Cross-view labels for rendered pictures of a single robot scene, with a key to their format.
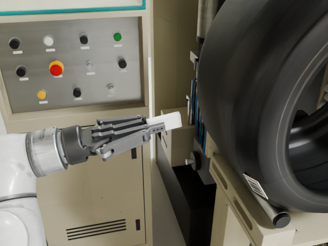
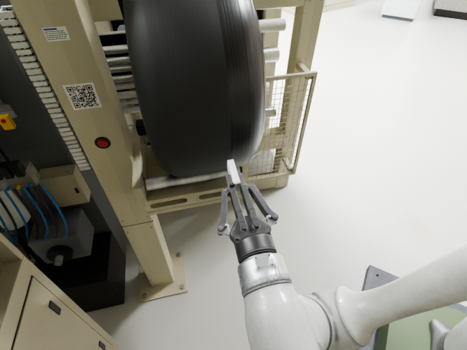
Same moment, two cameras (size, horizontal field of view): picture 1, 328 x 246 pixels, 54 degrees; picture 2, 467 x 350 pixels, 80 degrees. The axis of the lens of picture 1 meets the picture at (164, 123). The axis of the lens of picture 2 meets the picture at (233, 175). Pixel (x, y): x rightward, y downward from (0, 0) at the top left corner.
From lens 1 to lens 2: 0.73 m
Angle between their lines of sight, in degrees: 69
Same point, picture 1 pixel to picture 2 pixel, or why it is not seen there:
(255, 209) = (219, 183)
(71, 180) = not seen: outside the picture
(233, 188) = (196, 192)
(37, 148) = (284, 271)
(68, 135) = (267, 242)
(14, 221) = (342, 292)
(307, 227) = not seen: hidden behind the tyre
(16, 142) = (283, 292)
